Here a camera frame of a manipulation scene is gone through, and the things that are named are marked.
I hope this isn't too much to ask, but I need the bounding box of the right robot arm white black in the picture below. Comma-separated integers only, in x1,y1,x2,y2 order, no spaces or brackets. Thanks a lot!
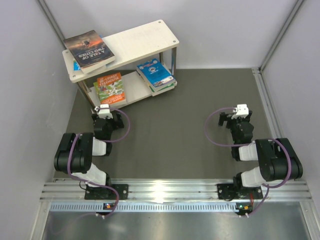
217,110,303,201

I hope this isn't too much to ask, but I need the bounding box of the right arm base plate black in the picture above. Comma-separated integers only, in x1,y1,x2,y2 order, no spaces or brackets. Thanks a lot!
217,183,264,202

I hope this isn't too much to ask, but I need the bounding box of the blue back-cover book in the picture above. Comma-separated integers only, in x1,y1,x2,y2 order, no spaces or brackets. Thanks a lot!
136,58,175,90

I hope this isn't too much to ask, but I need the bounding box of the orange 78-storey treehouse book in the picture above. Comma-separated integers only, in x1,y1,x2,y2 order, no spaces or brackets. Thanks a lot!
97,72,127,106

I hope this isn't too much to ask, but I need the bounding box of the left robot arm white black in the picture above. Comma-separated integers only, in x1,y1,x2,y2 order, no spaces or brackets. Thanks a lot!
53,112,125,199

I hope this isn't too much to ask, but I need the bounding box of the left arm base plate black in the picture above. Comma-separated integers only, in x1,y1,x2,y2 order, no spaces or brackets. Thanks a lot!
84,184,129,200

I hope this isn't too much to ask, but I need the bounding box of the dark tale of two cities book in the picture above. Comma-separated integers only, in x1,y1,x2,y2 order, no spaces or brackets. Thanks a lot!
62,29,117,75

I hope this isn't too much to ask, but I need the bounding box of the purple 52-storey treehouse book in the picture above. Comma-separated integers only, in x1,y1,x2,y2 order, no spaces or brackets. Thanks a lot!
154,80,177,92

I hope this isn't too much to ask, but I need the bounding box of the aluminium mounting rail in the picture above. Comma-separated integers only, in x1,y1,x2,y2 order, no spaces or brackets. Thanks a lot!
40,178,312,213

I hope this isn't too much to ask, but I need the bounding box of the lime green book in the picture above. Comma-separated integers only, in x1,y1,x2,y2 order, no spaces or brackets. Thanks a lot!
93,81,101,102

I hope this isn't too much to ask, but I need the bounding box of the green 104-storey treehouse book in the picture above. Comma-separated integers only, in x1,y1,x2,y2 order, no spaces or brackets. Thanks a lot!
149,84,175,97

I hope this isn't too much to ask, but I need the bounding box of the white two-tier shelf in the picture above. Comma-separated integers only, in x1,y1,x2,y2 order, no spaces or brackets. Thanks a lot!
62,19,180,110

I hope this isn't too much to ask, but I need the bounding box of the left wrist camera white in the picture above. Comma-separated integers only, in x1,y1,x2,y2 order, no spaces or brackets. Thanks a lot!
94,104,113,119

